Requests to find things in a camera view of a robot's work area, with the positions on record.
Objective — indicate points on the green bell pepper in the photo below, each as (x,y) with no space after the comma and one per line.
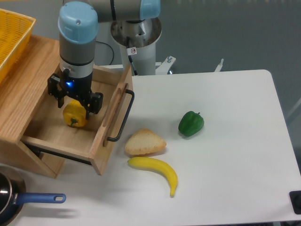
(191,123)

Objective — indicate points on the yellow banana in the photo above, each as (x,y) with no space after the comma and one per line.
(158,166)

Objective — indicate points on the yellow bell pepper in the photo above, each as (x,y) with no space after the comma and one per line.
(74,114)

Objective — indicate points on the black metal drawer handle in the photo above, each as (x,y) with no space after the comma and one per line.
(115,139)

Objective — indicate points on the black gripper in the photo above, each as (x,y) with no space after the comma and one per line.
(63,84)

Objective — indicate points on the open wooden top drawer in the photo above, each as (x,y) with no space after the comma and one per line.
(48,133)

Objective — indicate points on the triangular bread piece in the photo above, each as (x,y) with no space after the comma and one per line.
(144,141)

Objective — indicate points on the black corner device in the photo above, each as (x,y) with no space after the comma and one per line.
(295,197)

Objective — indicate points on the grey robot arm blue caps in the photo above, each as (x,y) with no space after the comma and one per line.
(78,25)

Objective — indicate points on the wooden drawer cabinet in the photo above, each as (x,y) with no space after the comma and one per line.
(21,94)

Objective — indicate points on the blue handled frying pan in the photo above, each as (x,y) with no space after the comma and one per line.
(13,195)

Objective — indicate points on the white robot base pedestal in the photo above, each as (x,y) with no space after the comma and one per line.
(137,43)

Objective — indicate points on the yellow plastic basket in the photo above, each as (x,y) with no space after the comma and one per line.
(15,32)

